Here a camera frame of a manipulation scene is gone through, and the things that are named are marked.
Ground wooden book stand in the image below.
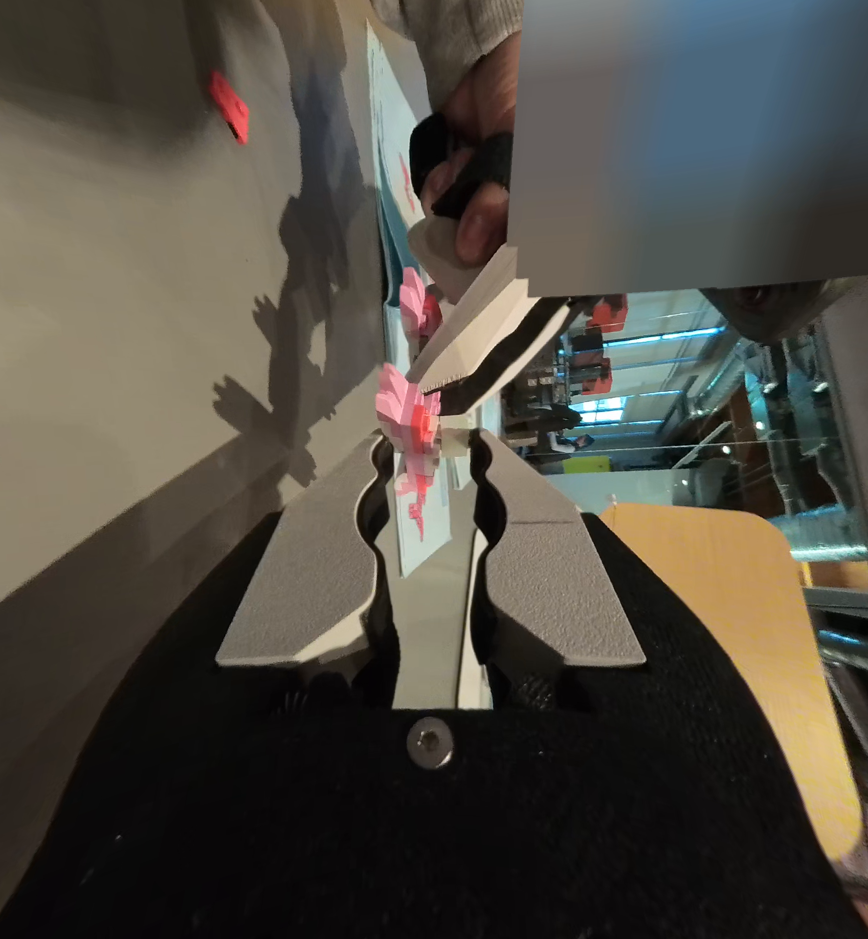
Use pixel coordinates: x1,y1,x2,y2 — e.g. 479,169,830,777
599,502,866,863

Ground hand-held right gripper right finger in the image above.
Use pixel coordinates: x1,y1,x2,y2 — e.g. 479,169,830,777
469,427,645,672

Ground person's left hand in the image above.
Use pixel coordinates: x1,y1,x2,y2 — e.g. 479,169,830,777
421,51,515,267

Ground instruction booklet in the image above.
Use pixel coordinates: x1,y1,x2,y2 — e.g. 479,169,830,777
365,18,455,578

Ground pink toy brick model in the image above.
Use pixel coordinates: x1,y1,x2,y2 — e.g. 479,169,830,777
374,266,473,507

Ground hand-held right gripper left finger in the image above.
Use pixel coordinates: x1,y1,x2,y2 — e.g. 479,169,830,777
214,431,392,669

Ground small red toy brick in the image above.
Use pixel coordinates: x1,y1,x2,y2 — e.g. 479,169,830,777
208,69,251,145

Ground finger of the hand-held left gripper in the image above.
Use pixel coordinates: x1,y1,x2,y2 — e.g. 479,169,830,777
406,244,533,397
440,297,574,418

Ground person's left forearm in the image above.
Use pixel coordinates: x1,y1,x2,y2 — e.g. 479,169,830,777
397,0,523,100

